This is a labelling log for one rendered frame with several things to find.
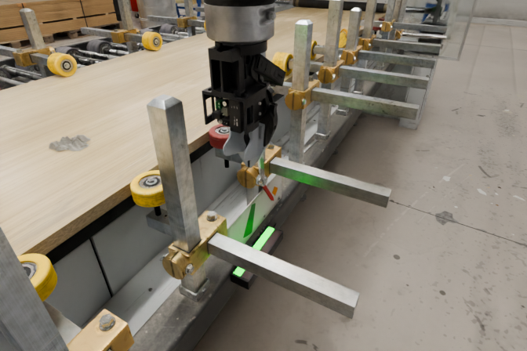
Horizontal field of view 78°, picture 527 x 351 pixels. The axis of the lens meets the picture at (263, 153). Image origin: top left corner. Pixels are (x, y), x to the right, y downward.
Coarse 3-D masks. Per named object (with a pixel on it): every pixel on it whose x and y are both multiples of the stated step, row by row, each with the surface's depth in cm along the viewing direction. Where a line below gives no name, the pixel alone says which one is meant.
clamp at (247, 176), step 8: (272, 152) 80; (280, 152) 83; (248, 168) 74; (256, 168) 74; (264, 168) 76; (240, 176) 75; (248, 176) 74; (256, 176) 74; (248, 184) 75; (256, 184) 77
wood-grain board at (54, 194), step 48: (192, 48) 159; (288, 48) 159; (0, 96) 104; (48, 96) 104; (96, 96) 104; (144, 96) 104; (192, 96) 104; (0, 144) 77; (48, 144) 77; (96, 144) 77; (144, 144) 77; (192, 144) 79; (0, 192) 62; (48, 192) 62; (96, 192) 62; (48, 240) 52
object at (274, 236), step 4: (276, 232) 80; (280, 232) 80; (272, 236) 79; (276, 236) 79; (268, 240) 78; (272, 240) 78; (264, 244) 77; (268, 244) 77; (272, 244) 77; (264, 248) 76; (268, 248) 76; (264, 252) 75; (248, 272) 70; (244, 276) 69; (248, 276) 69
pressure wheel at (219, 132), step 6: (216, 126) 84; (222, 126) 85; (228, 126) 85; (210, 132) 81; (216, 132) 82; (222, 132) 82; (228, 132) 82; (210, 138) 81; (216, 138) 80; (222, 138) 79; (210, 144) 83; (216, 144) 81; (222, 144) 80; (228, 162) 87
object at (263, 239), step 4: (268, 228) 82; (272, 228) 82; (264, 232) 80; (268, 232) 80; (272, 232) 81; (264, 236) 79; (268, 236) 79; (260, 240) 78; (264, 240) 78; (256, 244) 77; (260, 244) 77; (256, 248) 76; (240, 268) 71; (236, 272) 70; (240, 272) 70; (240, 276) 69
